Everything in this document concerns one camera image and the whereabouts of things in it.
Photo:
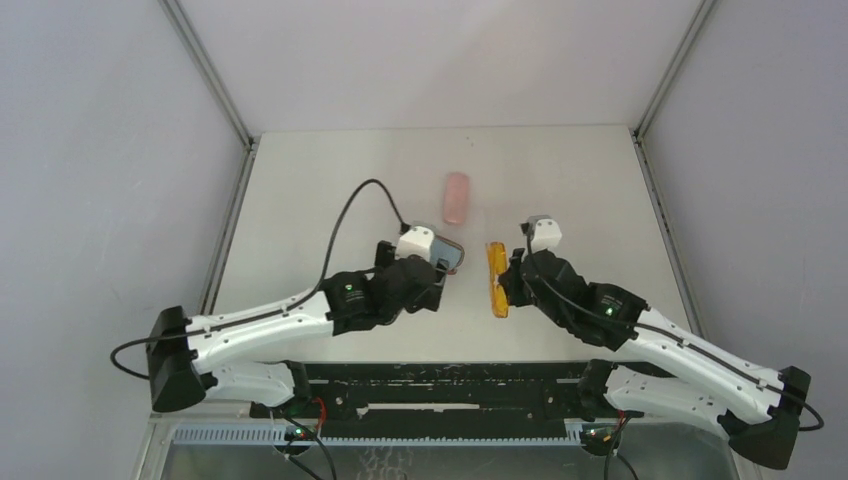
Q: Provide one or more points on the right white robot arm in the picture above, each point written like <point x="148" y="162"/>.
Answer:
<point x="757" y="410"/>

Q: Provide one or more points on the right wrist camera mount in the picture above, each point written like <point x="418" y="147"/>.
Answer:
<point x="543" y="232"/>

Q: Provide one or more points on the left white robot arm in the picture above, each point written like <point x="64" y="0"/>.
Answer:
<point x="191" y="359"/>

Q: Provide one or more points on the aluminium frame post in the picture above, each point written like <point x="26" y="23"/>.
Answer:
<point x="701" y="16"/>
<point x="197" y="52"/>

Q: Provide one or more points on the light blue cloth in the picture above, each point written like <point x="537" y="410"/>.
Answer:
<point x="445" y="252"/>

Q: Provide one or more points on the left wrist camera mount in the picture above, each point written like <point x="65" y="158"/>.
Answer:
<point x="417" y="241"/>

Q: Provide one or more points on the orange translucent sunglasses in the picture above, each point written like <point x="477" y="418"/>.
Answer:
<point x="497" y="265"/>

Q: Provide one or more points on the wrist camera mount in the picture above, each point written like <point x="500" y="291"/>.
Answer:
<point x="543" y="232"/>
<point x="417" y="241"/>

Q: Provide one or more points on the aluminium frame post right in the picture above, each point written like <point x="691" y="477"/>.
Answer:
<point x="701" y="16"/>

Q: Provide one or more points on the pink glasses case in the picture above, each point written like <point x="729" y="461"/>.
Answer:
<point x="456" y="199"/>

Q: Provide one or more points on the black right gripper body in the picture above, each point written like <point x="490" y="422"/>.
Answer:
<point x="518" y="279"/>

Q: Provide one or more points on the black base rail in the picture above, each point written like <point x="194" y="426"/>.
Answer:
<point x="459" y="401"/>

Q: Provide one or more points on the aluminium frame post left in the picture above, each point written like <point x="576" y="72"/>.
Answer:
<point x="197" y="52"/>

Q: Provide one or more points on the brown glasses case red stripe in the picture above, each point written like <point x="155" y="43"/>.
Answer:
<point x="450" y="255"/>

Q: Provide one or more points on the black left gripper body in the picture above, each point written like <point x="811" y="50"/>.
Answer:
<point x="433" y="277"/>

